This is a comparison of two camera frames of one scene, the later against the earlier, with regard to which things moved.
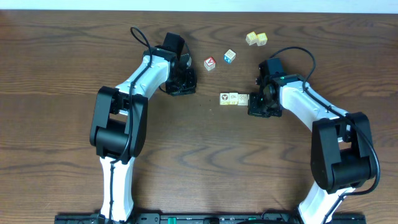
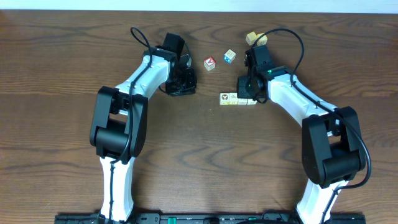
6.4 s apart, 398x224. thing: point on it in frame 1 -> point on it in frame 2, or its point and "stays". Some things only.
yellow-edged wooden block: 233,98 stays
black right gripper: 254,110 -> 242,93
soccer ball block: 224,99 stays
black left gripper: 181,86 stays
